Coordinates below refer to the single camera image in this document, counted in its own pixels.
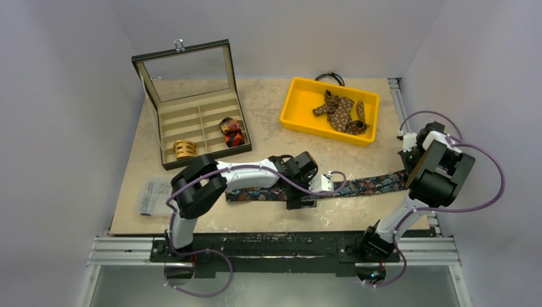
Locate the orange navy rolled tie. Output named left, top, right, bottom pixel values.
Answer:
left=219, top=117, right=245, bottom=148

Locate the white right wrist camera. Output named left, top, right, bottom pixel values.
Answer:
left=397, top=130, right=417, bottom=152

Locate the tan patterned rolled tie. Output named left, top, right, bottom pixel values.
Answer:
left=172, top=139, right=197, bottom=160

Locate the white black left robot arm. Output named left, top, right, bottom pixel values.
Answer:
left=166, top=152, right=333, bottom=262

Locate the yellow plastic tray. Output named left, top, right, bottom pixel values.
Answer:
left=280, top=77, right=380, bottom=146

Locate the clear plastic screw box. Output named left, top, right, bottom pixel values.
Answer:
left=136, top=177, right=172, bottom=217

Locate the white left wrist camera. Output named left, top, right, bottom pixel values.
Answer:
left=309, top=173, right=334, bottom=193

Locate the brown floral tie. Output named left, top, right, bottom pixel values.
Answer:
left=312, top=90, right=369, bottom=136

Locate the aluminium frame rail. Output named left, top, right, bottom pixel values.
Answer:
left=86, top=102, right=468, bottom=306

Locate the black tie storage box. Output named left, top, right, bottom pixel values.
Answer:
left=131, top=39, right=252, bottom=170

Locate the black mounting base rail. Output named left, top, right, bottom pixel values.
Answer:
left=150, top=231, right=399, bottom=278

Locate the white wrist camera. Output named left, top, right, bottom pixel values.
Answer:
left=309, top=173, right=334, bottom=193
left=397, top=130, right=417, bottom=152

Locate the navy floral tie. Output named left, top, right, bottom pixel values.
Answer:
left=225, top=170, right=408, bottom=202

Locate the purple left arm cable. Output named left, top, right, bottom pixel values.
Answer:
left=162, top=164, right=348, bottom=298

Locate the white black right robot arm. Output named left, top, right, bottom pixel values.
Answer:
left=355, top=122, right=476, bottom=260

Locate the black cable loop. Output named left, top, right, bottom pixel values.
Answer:
left=314, top=72, right=346, bottom=87

